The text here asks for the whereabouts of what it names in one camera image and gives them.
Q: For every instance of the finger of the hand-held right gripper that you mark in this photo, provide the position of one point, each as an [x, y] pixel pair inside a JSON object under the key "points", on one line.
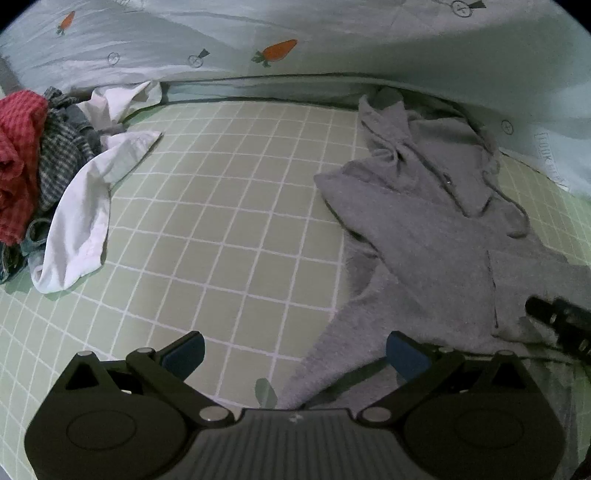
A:
{"points": [[568, 318]]}

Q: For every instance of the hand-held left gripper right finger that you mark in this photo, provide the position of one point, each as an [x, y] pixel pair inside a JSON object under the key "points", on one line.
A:
{"points": [[406, 354]]}

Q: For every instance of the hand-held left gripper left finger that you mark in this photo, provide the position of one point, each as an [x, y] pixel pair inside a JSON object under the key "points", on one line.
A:
{"points": [[184, 354]]}

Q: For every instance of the grey zip hoodie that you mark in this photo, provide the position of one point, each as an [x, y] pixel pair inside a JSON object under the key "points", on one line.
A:
{"points": [[425, 240]]}

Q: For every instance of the white garment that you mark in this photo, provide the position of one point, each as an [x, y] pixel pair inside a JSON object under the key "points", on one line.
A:
{"points": [[78, 230]]}

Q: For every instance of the blue denim jeans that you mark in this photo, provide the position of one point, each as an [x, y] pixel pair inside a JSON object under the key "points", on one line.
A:
{"points": [[21, 258]]}

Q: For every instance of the blue-green plaid shirt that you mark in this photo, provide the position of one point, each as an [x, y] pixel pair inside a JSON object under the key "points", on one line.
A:
{"points": [[60, 157]]}

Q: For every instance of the red checked shirt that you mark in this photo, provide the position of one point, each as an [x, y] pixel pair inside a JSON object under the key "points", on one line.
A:
{"points": [[18, 157]]}

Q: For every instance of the carrot printed bed sheet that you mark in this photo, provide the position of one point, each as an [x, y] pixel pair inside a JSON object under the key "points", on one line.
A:
{"points": [[369, 37]]}

